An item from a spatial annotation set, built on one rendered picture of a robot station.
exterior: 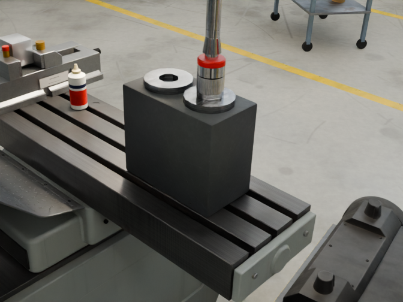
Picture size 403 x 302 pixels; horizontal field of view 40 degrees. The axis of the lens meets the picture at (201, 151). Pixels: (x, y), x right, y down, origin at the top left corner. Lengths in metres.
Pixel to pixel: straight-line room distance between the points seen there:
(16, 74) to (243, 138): 0.62
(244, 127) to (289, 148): 2.14
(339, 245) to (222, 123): 0.72
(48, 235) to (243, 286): 0.43
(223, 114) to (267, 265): 0.27
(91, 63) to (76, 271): 0.55
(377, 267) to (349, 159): 1.61
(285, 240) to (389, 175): 2.08
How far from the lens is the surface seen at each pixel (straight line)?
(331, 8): 4.56
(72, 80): 1.33
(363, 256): 1.53
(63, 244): 1.20
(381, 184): 2.94
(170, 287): 1.57
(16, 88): 1.39
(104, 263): 1.30
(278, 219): 1.01
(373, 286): 1.49
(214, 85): 0.93
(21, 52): 1.41
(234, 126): 0.94
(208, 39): 0.91
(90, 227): 1.19
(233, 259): 0.92
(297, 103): 3.63
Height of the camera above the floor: 1.55
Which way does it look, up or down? 31 degrees down
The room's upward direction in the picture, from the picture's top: 2 degrees clockwise
